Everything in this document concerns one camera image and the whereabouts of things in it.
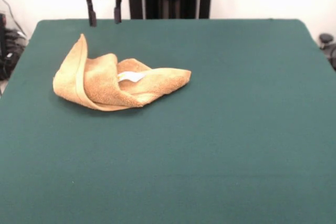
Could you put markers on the tan terry towel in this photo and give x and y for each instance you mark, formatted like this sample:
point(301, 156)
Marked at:
point(105, 87)

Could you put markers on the black chair base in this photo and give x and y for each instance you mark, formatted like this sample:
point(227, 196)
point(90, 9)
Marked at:
point(15, 43)

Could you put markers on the black equipment box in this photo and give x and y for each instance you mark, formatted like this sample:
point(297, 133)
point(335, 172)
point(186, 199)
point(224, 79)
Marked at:
point(2, 35)

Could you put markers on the dark green table cloth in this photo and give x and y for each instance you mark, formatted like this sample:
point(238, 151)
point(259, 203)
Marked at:
point(183, 142)

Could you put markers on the grey chair base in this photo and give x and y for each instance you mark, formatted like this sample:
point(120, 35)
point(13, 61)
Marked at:
point(326, 39)

